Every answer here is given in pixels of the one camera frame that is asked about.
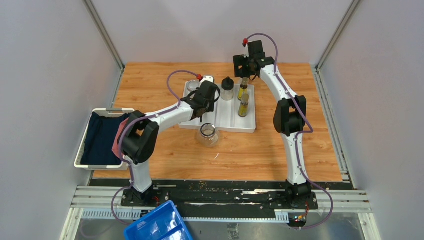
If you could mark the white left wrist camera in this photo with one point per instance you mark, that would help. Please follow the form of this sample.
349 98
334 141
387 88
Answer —
207 78

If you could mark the pink cloth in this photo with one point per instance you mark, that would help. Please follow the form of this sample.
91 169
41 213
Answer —
115 146

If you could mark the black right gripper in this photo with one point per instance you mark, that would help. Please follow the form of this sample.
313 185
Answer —
241 60

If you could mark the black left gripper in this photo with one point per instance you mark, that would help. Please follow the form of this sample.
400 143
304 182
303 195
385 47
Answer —
211 106

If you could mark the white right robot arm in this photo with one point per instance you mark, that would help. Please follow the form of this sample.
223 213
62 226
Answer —
289 118

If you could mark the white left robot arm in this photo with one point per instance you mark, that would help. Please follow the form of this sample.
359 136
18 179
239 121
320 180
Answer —
137 142

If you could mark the clear glass jar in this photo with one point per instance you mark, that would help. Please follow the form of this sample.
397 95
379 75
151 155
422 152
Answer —
208 135
191 86

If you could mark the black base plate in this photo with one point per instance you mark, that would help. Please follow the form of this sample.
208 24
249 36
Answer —
220 199

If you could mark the dark blue cloth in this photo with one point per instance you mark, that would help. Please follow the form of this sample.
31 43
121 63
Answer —
99 140

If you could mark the black-lid shaker jar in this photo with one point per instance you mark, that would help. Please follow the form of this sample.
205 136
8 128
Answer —
227 86

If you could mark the blue plastic bin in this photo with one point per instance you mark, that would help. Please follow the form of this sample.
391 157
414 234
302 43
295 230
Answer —
162 223

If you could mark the white laundry basket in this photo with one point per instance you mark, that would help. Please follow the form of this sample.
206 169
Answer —
110 112

